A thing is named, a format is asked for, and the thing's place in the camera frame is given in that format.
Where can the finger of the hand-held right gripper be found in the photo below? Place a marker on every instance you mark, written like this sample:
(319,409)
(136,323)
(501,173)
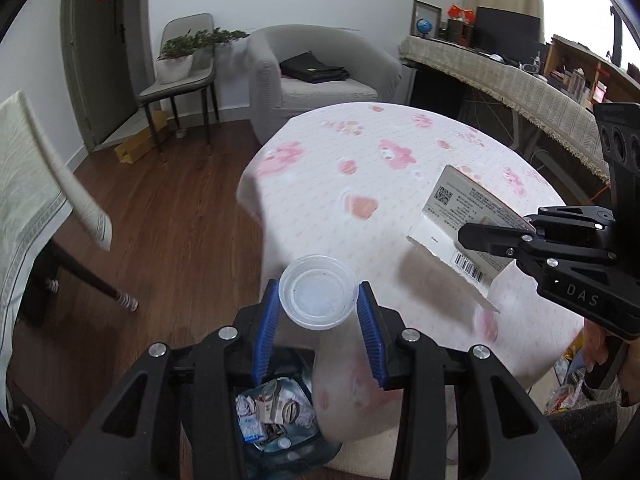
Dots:
(495,240)
(575,217)

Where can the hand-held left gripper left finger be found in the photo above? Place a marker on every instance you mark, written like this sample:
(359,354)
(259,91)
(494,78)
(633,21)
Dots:
(265,335)

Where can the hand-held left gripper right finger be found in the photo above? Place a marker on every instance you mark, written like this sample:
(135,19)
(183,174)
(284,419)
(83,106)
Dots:
(371,340)

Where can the white barcode card packaging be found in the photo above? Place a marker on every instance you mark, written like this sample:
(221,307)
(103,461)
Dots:
(450,220)

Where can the clear round plastic lid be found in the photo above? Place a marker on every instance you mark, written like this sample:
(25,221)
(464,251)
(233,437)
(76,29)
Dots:
(317,295)

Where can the red and white blister card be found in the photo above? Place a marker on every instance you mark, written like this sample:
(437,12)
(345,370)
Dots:
(272,405)

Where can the white paper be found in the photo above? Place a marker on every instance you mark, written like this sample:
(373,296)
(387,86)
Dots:
(245,402)

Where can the blue and white tissue pack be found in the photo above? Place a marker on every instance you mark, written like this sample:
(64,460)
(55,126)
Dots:
(252,430)

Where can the bin with blue bag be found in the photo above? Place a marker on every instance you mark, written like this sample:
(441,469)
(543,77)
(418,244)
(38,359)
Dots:
(300,455)

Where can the person's right hand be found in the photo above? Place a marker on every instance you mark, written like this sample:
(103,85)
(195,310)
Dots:
(595,355)

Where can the desk with beige cloth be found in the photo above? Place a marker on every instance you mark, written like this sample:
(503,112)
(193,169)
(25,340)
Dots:
(525,90)

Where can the round table with pink tablecloth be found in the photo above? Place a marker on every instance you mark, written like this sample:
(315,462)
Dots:
(350,170)

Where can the wooden bookshelf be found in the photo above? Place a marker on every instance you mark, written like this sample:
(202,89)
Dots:
(565,55)

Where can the colourful plastic bag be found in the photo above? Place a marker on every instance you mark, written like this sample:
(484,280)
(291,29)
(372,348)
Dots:
(567,395)

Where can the dark chair with striped socks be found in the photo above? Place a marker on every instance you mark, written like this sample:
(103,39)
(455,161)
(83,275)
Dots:
(85,272)

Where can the black monitor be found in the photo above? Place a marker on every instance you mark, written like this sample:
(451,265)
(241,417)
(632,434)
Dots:
(505,30)

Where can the dark wooden pen holder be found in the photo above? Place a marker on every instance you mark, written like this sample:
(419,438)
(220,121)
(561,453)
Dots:
(460,32)

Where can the person's grey pants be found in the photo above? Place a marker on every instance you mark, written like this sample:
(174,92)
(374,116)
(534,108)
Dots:
(585,440)

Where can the grey armchair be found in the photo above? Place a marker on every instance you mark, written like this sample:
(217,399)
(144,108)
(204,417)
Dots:
(325,95)

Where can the small blue globe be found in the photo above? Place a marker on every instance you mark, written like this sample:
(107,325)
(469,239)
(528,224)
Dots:
(425,26)

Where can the cardboard box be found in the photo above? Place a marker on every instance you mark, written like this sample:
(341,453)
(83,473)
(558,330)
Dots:
(135,147)

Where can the small red flags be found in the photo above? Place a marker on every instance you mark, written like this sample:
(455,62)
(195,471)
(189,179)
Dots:
(455,10)

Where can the black bag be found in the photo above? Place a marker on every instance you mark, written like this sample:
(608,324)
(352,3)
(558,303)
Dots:
(310,65)

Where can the potted plant in white pot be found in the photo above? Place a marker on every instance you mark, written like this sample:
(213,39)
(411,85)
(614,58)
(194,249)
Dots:
(175,67)

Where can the grey dining chair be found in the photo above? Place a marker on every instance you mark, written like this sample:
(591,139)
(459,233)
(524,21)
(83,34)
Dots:
(190,25)

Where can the grey-green door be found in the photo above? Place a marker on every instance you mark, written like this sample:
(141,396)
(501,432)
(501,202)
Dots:
(100,60)

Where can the picture frame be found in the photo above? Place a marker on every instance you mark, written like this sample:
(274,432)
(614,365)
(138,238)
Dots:
(431,10)

